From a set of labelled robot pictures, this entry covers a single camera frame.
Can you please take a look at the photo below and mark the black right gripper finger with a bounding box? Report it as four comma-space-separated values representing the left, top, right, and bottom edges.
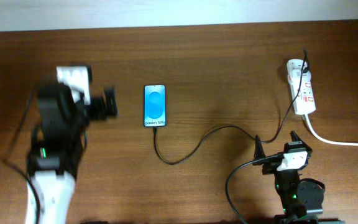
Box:
252, 135, 266, 166
290, 131, 313, 156

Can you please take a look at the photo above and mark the blue smartphone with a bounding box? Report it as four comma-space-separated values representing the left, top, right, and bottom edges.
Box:
144, 85, 167, 127

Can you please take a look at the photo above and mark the black charger cable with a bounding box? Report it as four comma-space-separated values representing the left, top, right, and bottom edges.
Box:
152, 49, 311, 166

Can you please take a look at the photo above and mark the white power strip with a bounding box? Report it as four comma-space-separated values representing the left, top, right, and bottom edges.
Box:
287, 59, 316, 116

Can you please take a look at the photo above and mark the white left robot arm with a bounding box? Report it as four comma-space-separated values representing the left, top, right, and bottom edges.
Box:
1, 65, 117, 223

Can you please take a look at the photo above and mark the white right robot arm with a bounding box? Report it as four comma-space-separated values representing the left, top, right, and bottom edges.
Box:
253, 131, 325, 223

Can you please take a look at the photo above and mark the white charger plug adapter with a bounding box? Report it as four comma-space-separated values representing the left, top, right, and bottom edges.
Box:
288, 67, 311, 83

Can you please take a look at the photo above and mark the white power strip cord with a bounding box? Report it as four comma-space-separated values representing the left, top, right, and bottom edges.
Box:
303, 113, 358, 149

